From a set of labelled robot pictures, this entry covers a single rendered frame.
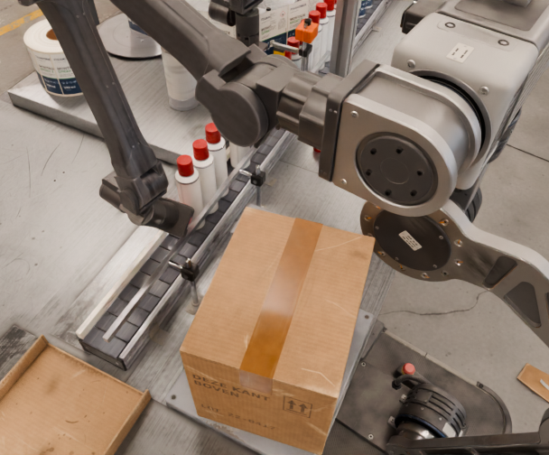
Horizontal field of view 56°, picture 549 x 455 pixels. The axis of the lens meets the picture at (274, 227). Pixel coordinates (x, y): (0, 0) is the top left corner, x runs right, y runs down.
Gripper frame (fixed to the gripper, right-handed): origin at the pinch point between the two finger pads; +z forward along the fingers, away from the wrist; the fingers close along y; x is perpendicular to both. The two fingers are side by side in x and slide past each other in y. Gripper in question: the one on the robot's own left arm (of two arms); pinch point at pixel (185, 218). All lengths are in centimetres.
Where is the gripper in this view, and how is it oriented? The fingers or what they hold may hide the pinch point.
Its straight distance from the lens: 117.6
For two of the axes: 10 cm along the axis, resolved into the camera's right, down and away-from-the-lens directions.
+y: -9.0, -3.3, 2.8
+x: -3.3, 9.4, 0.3
